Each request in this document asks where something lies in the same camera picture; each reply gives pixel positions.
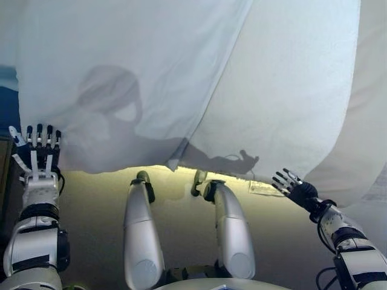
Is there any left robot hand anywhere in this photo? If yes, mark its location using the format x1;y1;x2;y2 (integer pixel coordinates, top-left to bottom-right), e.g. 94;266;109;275
8;123;63;179

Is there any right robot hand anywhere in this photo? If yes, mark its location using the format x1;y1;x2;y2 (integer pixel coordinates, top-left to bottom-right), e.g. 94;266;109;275
271;168;320;212

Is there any white duvet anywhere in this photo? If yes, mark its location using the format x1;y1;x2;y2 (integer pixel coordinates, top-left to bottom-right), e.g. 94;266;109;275
15;0;363;175

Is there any beige textured bed runner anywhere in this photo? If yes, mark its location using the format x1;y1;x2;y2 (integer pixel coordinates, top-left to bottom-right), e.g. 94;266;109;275
305;0;387;210

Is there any printed paper sheet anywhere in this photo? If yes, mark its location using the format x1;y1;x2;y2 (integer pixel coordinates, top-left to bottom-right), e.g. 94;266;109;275
248;180;287;196

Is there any right silver robot leg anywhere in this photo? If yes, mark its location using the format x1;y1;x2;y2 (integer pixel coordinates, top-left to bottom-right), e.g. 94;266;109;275
203;180;257;281

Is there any silver robot leg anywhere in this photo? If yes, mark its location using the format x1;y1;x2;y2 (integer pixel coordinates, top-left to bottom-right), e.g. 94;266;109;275
203;180;257;281
123;178;166;290

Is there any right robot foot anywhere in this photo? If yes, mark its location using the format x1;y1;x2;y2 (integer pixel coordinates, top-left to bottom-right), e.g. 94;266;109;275
191;169;209;198

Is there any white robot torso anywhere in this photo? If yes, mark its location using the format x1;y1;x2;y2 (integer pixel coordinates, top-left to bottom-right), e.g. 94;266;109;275
157;279;291;290

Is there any left silver robot leg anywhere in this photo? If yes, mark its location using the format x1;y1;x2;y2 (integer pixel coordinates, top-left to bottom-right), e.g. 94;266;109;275
123;178;166;290

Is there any brown upholstered bed frame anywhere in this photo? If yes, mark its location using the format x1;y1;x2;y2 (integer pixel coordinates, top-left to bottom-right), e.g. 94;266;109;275
0;65;19;135

